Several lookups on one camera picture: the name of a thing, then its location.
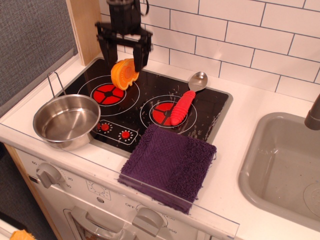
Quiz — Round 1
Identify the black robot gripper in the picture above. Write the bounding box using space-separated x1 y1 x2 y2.
95 1 153 72

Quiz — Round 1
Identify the orange plastic toy half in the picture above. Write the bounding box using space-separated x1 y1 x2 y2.
110 58 140 91

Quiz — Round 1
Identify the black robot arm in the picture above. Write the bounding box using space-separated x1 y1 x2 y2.
95 0 153 72

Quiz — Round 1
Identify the purple terry cloth napkin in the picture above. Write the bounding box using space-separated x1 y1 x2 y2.
118 125 217 214

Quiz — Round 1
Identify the black toy stovetop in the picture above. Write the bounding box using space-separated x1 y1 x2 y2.
63 58 233 157

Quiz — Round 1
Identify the stainless steel pot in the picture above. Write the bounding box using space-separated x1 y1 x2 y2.
33 86 101 151

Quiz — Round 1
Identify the grey left oven knob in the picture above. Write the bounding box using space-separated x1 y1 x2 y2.
36 163 62 189

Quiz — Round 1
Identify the grey oven knob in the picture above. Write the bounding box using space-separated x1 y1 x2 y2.
36 163 62 189
132 207 164 237

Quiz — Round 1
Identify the white toy oven front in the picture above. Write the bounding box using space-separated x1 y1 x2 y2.
17 150 239 240

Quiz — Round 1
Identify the grey right oven knob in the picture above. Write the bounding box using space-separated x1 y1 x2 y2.
132 207 164 237

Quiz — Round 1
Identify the grey plastic sink basin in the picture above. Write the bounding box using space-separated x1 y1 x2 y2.
238 112 320 231

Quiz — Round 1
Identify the grey faucet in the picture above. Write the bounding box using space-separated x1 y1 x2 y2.
304 94 320 131

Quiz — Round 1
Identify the orange black fuzzy object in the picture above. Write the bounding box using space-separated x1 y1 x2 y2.
9 229 36 240

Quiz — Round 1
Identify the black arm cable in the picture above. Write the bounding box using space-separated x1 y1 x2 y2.
140 0 150 17

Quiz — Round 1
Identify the wooden side post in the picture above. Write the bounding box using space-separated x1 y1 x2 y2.
66 0 101 66

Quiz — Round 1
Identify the red-handled metal spoon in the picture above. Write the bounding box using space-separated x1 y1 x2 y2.
170 71 208 126

